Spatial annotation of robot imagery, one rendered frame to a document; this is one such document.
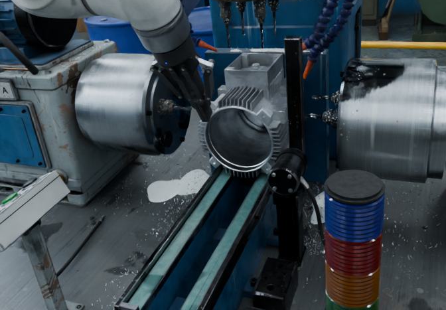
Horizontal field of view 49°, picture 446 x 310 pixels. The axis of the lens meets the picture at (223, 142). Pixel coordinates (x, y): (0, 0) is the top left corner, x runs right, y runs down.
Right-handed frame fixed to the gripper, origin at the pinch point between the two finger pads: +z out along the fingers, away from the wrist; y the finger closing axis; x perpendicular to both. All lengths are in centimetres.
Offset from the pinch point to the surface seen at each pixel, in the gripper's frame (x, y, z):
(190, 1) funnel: -123, 71, 81
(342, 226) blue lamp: 34, -35, -29
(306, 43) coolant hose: -11.0, -20.7, -7.2
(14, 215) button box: 34.3, 17.6, -15.2
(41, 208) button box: 31.1, 16.8, -11.3
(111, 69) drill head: -8.8, 25.9, -0.5
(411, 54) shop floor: -272, -31, 282
